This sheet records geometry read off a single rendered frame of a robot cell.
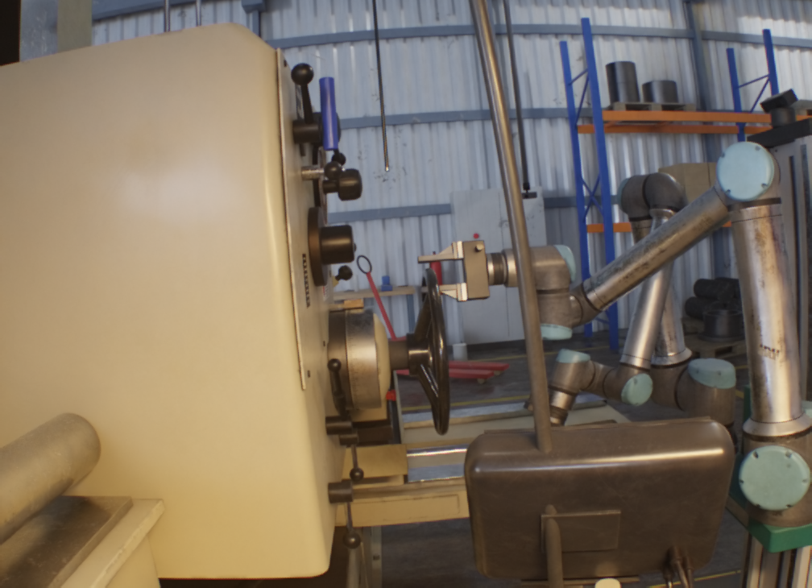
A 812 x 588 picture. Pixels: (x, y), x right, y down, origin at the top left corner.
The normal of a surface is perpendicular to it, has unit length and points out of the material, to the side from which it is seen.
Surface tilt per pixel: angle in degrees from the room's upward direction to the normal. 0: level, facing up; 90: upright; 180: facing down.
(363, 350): 73
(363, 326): 43
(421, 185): 90
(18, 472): 49
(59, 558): 0
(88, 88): 90
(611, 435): 19
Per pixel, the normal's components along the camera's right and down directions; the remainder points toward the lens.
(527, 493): -0.18, 0.44
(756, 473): -0.64, 0.21
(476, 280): 0.03, -0.10
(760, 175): -0.69, 0.00
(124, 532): -0.08, -0.99
